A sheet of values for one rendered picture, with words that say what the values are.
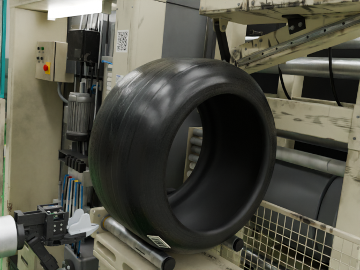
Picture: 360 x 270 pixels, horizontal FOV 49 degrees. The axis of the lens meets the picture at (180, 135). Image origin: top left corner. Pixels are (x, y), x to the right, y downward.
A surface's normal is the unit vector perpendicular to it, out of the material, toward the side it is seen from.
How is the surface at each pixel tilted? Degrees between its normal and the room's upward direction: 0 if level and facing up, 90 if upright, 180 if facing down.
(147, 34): 90
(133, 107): 60
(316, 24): 90
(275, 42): 90
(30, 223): 90
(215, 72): 43
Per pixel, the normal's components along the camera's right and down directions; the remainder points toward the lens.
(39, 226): 0.62, 0.18
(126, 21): -0.77, 0.02
